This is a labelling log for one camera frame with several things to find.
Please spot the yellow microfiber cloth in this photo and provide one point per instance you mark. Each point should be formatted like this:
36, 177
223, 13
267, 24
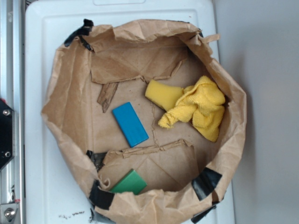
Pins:
201, 104

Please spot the brown paper bag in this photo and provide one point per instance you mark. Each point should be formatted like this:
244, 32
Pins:
99, 68

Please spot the black mounting plate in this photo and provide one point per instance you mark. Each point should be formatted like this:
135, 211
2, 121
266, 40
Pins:
7, 135

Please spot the white plastic bin lid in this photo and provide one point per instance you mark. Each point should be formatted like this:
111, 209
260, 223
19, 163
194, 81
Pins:
52, 195

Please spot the blue rectangular block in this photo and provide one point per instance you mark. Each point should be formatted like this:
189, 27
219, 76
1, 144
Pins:
130, 124

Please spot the yellow sponge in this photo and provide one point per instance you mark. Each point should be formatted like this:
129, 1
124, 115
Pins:
163, 95

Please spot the green rectangular block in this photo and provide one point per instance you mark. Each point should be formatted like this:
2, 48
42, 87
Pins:
131, 182

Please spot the metal frame rail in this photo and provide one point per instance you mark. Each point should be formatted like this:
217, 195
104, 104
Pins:
12, 192

